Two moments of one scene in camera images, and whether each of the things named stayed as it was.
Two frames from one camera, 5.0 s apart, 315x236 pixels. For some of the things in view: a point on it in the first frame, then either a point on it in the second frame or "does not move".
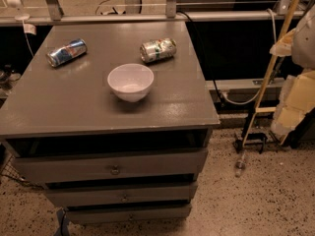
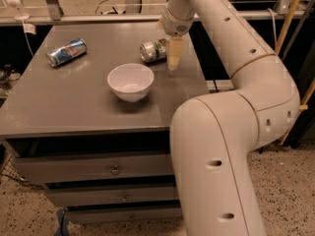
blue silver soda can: (59, 55) does not move
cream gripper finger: (283, 47) -> (176, 22)
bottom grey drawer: (128, 214) does not move
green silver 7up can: (157, 50) does not move
